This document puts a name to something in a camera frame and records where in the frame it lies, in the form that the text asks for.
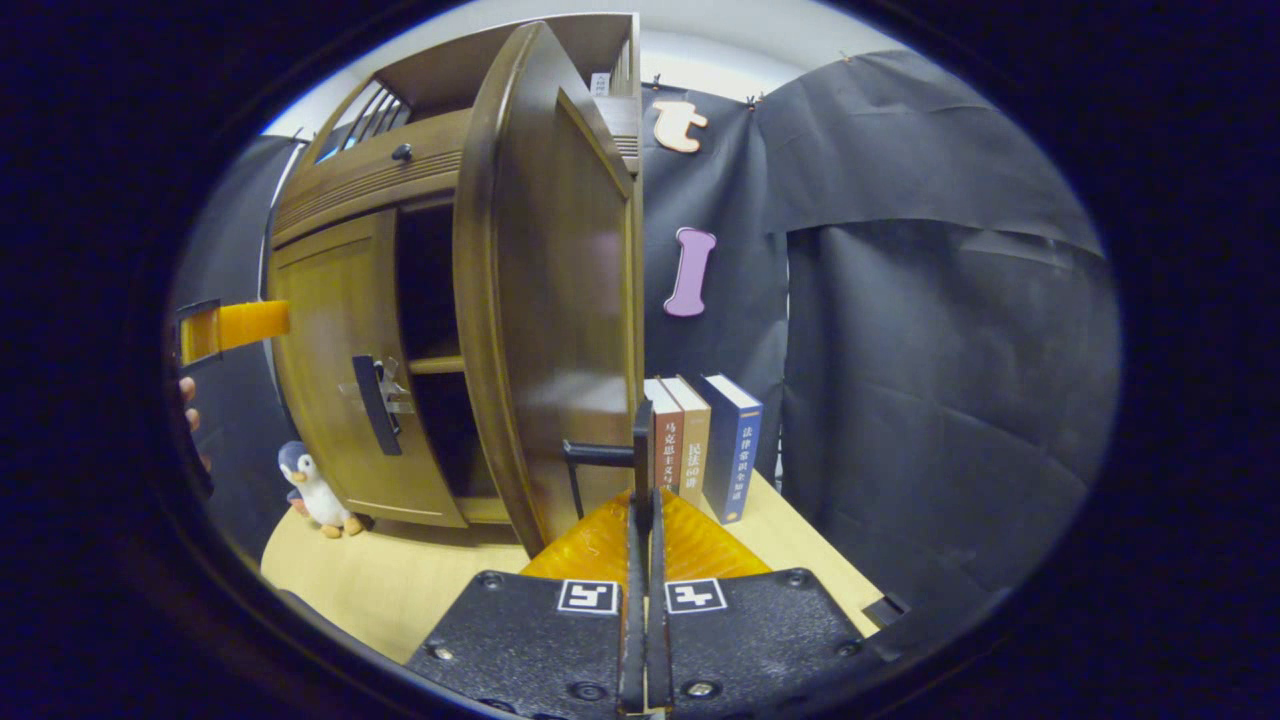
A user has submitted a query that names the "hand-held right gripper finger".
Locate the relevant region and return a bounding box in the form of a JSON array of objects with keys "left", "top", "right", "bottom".
[
  {"left": 405, "top": 489, "right": 647, "bottom": 718},
  {"left": 648, "top": 489, "right": 871, "bottom": 717}
]

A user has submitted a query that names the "wooden shoe cabinet door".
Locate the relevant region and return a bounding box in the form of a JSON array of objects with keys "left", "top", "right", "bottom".
[
  {"left": 452, "top": 22, "right": 647, "bottom": 557},
  {"left": 268, "top": 208, "right": 469, "bottom": 529}
]

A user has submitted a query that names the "black door handle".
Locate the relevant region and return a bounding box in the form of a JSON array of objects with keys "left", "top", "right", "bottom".
[
  {"left": 563, "top": 398, "right": 654, "bottom": 521},
  {"left": 351, "top": 354, "right": 404, "bottom": 457}
]

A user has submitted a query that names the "wooden double-door shoe cabinet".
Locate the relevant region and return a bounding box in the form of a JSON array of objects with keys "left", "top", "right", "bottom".
[{"left": 262, "top": 12, "right": 647, "bottom": 557}]

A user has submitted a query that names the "penguin plush toy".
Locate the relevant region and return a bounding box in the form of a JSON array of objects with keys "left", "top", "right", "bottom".
[{"left": 278, "top": 440, "right": 364, "bottom": 539}]

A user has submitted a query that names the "red-brown book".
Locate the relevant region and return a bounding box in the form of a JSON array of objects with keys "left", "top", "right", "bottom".
[{"left": 645, "top": 378, "right": 687, "bottom": 496}]

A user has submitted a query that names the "tan book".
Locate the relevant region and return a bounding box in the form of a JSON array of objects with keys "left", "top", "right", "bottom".
[{"left": 663, "top": 375, "right": 713, "bottom": 506}]

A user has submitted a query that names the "blue hardcover book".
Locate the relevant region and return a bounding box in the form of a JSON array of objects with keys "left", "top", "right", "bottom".
[{"left": 700, "top": 373, "right": 764, "bottom": 525}]

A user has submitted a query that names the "black backdrop cloth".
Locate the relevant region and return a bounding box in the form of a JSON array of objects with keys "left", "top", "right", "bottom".
[
  {"left": 640, "top": 85, "right": 793, "bottom": 501},
  {"left": 755, "top": 50, "right": 1123, "bottom": 641}
]

